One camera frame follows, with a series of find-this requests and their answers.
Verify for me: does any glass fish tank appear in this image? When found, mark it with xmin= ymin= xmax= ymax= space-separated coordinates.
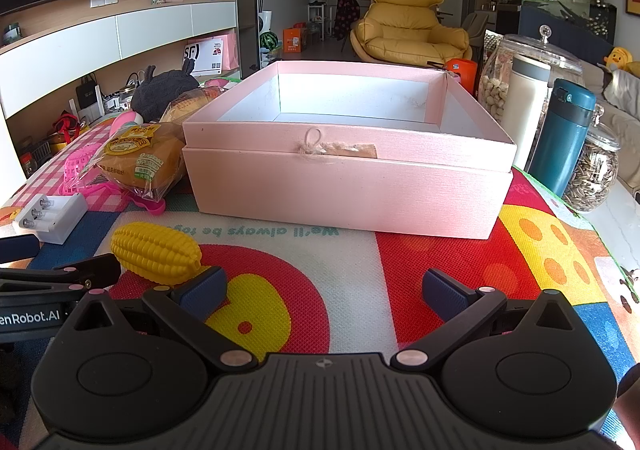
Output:
xmin=517 ymin=0 xmax=617 ymax=64

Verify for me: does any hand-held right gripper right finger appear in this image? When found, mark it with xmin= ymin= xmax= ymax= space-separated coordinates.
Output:
xmin=391 ymin=268 xmax=577 ymax=372

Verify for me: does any glass jar of sunflower seeds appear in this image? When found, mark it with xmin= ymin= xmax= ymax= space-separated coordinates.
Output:
xmin=562 ymin=104 xmax=621 ymax=214

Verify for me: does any glass jar of peanuts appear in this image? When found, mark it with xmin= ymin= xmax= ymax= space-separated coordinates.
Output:
xmin=477 ymin=24 xmax=586 ymax=132

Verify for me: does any yellow duck toy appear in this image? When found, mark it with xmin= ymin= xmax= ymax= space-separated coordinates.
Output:
xmin=603 ymin=47 xmax=634 ymax=70

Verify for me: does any black plush toy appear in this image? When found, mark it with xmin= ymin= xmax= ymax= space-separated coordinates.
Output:
xmin=130 ymin=64 xmax=200 ymax=124

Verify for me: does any white and pink paper bag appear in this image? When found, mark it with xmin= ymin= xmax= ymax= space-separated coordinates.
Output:
xmin=183 ymin=34 xmax=239 ymax=77

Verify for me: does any black router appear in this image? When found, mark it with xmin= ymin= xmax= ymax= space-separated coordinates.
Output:
xmin=74 ymin=74 xmax=101 ymax=109

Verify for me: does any white battery charger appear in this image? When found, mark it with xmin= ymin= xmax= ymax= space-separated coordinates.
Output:
xmin=12 ymin=192 xmax=90 ymax=245

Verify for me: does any pink plastic toy scoop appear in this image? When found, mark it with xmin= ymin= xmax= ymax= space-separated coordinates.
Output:
xmin=81 ymin=181 xmax=167 ymax=217

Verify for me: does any packaged brown bread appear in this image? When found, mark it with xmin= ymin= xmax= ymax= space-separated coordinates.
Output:
xmin=159 ymin=85 xmax=237 ymax=127

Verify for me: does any colourful play mat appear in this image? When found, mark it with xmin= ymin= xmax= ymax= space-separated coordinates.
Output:
xmin=0 ymin=166 xmax=640 ymax=437

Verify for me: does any yellow toy corn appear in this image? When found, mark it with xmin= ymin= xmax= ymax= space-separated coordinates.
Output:
xmin=109 ymin=222 xmax=203 ymax=287

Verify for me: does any white thermos bottle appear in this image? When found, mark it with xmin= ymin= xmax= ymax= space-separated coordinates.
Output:
xmin=499 ymin=54 xmax=554 ymax=172

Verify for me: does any pink round toy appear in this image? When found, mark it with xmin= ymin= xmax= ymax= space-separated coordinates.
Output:
xmin=110 ymin=110 xmax=146 ymax=136

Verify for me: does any beige sofa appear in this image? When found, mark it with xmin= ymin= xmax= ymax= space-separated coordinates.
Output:
xmin=582 ymin=62 xmax=640 ymax=192

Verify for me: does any orange cardboard box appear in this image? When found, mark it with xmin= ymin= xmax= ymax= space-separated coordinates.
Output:
xmin=283 ymin=26 xmax=309 ymax=53

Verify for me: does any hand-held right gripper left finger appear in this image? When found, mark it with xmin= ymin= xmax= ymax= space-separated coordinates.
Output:
xmin=74 ymin=266 xmax=254 ymax=372

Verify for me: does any pink checked cloth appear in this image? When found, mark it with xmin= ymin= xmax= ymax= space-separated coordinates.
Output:
xmin=0 ymin=119 xmax=132 ymax=217

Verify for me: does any yellow armchair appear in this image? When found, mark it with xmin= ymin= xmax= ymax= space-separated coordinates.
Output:
xmin=349 ymin=0 xmax=474 ymax=66

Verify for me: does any teal thermos bottle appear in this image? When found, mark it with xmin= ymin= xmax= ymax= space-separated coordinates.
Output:
xmin=527 ymin=78 xmax=597 ymax=192

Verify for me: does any white stick vacuum cleaner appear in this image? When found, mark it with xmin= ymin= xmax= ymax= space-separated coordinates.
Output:
xmin=257 ymin=0 xmax=278 ymax=32

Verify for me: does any dark floral cloth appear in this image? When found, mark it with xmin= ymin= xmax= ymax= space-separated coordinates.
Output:
xmin=335 ymin=0 xmax=361 ymax=41

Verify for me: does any white wall shelf unit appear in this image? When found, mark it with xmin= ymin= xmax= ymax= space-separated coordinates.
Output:
xmin=0 ymin=0 xmax=239 ymax=181

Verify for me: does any orange cup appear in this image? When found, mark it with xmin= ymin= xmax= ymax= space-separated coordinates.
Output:
xmin=444 ymin=58 xmax=479 ymax=96

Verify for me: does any pink cardboard box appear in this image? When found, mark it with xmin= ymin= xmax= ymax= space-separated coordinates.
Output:
xmin=181 ymin=60 xmax=517 ymax=241

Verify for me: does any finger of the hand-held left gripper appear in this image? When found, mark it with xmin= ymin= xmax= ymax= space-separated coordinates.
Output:
xmin=0 ymin=253 xmax=122 ymax=303
xmin=0 ymin=235 xmax=41 ymax=263

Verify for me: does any packaged bread with yellow label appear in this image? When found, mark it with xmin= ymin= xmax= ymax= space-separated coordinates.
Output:
xmin=94 ymin=122 xmax=187 ymax=202

